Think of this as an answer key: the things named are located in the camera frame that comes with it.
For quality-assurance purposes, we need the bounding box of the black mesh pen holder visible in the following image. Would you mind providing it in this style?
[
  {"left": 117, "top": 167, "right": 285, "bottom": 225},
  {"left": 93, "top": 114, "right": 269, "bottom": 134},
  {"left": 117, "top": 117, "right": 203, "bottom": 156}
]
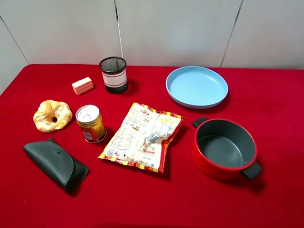
[{"left": 99, "top": 57, "right": 128, "bottom": 94}]

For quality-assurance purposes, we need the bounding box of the light blue plate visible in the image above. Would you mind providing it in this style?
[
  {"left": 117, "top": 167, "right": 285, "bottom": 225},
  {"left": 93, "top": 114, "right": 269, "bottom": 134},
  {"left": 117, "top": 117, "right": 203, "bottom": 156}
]
[{"left": 165, "top": 66, "right": 228, "bottom": 109}]

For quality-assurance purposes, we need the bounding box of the ring-shaped bread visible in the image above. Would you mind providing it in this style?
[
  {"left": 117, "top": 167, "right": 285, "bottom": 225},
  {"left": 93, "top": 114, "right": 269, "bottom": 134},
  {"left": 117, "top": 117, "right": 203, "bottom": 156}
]
[{"left": 33, "top": 100, "right": 73, "bottom": 133}]

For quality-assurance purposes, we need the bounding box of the red pot with black handles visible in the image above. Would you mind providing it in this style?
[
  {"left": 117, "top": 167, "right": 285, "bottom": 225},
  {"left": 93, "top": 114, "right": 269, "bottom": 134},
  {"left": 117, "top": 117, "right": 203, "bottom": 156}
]
[{"left": 192, "top": 117, "right": 262, "bottom": 181}]

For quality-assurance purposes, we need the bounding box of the yellow red snack bag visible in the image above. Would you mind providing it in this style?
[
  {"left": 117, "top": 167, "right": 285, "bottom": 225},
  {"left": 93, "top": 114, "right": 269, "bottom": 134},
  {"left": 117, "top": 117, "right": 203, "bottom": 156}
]
[{"left": 99, "top": 103, "right": 185, "bottom": 173}]

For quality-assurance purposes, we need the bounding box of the black leather glasses case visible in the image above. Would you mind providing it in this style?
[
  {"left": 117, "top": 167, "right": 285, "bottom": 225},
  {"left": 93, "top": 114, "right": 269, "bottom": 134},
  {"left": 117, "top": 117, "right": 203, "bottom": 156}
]
[{"left": 23, "top": 137, "right": 89, "bottom": 194}]

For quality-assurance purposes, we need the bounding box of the red tablecloth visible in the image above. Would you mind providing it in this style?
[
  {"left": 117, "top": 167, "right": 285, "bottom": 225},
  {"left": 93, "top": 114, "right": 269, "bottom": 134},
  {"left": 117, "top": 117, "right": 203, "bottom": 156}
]
[{"left": 0, "top": 65, "right": 304, "bottom": 228}]

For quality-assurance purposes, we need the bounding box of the pink eraser block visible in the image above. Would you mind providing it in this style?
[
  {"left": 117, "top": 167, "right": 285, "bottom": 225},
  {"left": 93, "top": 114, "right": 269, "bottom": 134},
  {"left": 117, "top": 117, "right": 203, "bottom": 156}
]
[{"left": 72, "top": 77, "right": 94, "bottom": 95}]

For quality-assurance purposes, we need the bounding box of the gold drink can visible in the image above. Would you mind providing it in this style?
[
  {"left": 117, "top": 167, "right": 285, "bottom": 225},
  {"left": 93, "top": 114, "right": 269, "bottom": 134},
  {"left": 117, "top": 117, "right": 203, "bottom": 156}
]
[{"left": 76, "top": 104, "right": 107, "bottom": 143}]

